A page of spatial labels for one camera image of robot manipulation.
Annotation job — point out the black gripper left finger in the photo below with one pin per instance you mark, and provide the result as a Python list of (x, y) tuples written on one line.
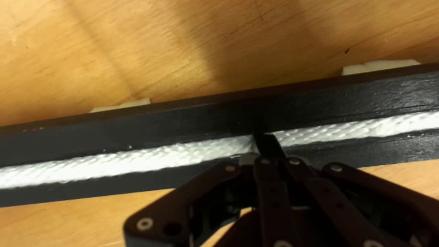
[(262, 144)]

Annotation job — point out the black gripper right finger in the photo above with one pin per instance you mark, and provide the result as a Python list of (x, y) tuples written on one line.
[(277, 152)]

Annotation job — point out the long black channel rail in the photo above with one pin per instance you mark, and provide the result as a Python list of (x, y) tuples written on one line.
[(363, 119)]

